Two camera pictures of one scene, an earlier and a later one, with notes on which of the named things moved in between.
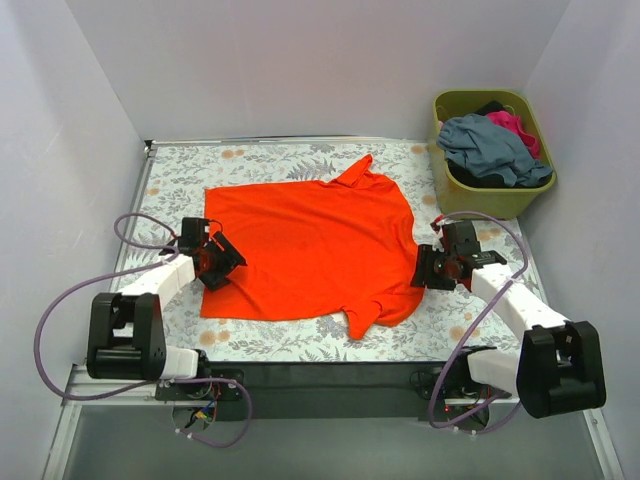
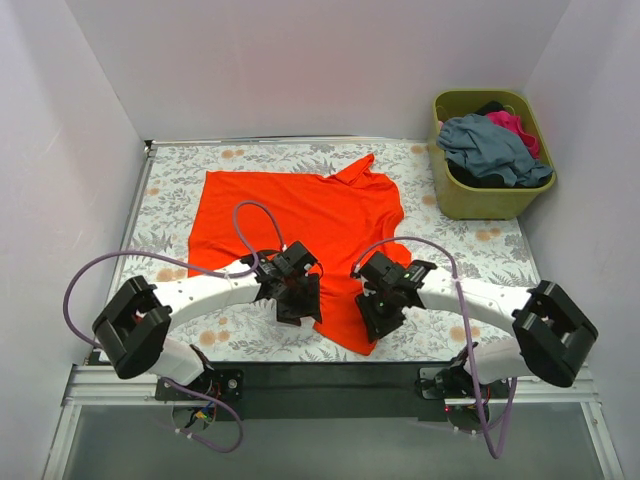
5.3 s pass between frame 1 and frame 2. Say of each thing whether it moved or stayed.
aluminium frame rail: stayed
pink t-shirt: stayed
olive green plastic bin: stayed
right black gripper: moved
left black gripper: moved
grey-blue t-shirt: stayed
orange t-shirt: moved
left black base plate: stayed
